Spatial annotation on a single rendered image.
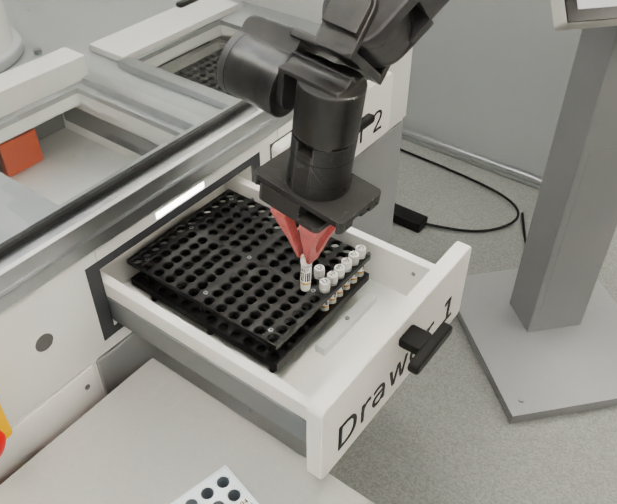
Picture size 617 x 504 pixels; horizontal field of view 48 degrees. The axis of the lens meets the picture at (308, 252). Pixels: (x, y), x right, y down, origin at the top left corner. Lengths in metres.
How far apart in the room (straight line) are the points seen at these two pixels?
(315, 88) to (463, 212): 1.88
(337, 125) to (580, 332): 1.54
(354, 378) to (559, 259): 1.22
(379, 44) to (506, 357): 1.43
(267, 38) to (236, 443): 0.44
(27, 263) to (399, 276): 0.42
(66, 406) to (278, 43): 0.50
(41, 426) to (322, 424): 0.36
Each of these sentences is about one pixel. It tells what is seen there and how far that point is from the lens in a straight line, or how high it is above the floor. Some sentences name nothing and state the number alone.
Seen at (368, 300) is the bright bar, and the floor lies 0.85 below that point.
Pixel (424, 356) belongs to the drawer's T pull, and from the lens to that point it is 0.70.
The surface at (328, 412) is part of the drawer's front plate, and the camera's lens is 0.63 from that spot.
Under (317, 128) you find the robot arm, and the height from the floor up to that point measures 1.14.
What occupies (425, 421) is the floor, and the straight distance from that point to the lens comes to 1.78.
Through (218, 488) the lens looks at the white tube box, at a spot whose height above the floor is 0.80.
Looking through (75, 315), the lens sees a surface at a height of 0.88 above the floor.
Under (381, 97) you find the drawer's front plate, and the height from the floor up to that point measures 0.90.
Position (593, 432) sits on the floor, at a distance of 1.88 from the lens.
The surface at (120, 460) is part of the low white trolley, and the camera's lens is 0.82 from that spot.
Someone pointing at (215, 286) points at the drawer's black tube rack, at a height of 0.90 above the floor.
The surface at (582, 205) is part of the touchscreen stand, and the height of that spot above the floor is 0.47.
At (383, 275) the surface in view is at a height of 0.85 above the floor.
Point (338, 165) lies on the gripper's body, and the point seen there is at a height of 1.10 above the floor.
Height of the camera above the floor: 1.43
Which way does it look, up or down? 41 degrees down
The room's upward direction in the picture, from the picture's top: straight up
